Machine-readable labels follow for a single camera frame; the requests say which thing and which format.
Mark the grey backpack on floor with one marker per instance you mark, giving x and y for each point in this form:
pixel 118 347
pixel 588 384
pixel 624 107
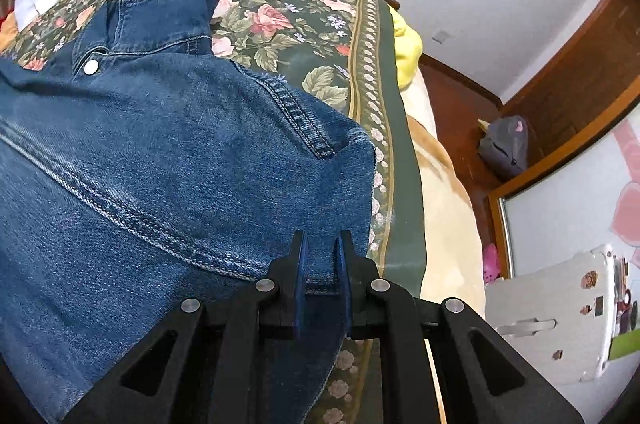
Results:
pixel 504 146

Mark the white plastic storage box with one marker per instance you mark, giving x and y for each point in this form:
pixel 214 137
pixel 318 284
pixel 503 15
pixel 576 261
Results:
pixel 563 319

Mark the dark green floral bedspread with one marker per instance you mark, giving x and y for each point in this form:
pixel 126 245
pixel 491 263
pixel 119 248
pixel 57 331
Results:
pixel 396 240

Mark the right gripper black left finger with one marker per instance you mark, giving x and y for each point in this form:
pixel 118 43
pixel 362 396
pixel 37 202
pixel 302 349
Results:
pixel 200 364

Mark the yellow plush blanket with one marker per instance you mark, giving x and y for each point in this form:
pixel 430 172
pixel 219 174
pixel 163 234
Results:
pixel 406 48

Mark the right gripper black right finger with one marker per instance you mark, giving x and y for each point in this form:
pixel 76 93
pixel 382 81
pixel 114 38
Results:
pixel 441 362

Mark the wooden framed wardrobe door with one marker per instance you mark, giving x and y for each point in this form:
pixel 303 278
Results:
pixel 584 194

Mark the cream patterned blanket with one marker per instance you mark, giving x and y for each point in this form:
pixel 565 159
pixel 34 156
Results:
pixel 454 264

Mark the pink slipper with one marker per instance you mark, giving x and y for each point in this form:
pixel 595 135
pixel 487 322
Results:
pixel 491 264

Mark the blue denim jacket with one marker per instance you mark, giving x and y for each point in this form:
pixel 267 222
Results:
pixel 139 169

